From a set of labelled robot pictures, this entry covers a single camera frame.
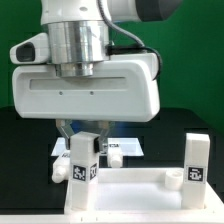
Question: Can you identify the white square desk top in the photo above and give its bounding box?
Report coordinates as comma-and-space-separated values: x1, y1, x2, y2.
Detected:
65, 168, 223, 212

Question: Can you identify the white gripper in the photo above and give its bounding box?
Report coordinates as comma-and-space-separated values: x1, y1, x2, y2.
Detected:
12, 53, 160, 154

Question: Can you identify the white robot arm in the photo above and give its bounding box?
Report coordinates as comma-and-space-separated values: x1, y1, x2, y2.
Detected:
10, 0, 183, 139

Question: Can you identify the white marker base sheet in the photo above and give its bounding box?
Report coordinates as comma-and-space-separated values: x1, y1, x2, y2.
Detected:
51, 137, 144, 156

